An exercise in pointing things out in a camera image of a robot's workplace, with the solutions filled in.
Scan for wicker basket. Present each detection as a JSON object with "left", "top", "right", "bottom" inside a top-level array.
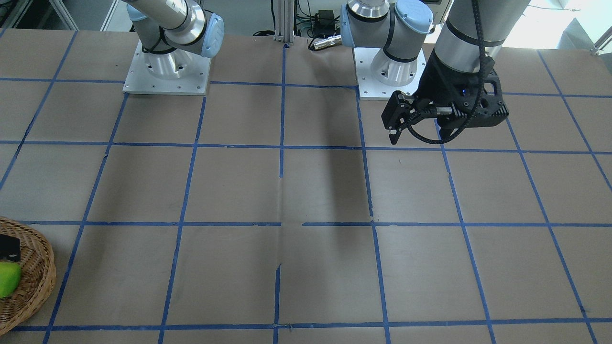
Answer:
[{"left": 1, "top": 217, "right": 56, "bottom": 336}]

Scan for aluminium frame post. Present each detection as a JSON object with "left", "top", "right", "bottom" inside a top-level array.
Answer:
[{"left": 273, "top": 0, "right": 296, "bottom": 46}]

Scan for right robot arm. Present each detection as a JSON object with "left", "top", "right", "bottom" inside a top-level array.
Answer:
[{"left": 1, "top": 0, "right": 223, "bottom": 226}]

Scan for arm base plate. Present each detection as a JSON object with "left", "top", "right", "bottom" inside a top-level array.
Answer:
[
  {"left": 122, "top": 42, "right": 212, "bottom": 96},
  {"left": 353, "top": 47, "right": 426, "bottom": 101}
]

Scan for green apple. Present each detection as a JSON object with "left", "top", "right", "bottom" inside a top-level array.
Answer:
[{"left": 0, "top": 261, "right": 22, "bottom": 298}]

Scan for silver metal cylinder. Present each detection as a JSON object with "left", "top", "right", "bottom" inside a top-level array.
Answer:
[{"left": 309, "top": 35, "right": 342, "bottom": 52}]

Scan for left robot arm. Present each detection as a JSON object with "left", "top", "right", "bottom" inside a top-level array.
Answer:
[{"left": 339, "top": 0, "right": 529, "bottom": 145}]

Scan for black braided cable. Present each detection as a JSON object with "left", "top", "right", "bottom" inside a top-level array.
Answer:
[{"left": 406, "top": 0, "right": 495, "bottom": 145}]

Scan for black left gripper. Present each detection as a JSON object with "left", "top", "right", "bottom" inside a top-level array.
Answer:
[{"left": 381, "top": 52, "right": 510, "bottom": 145}]

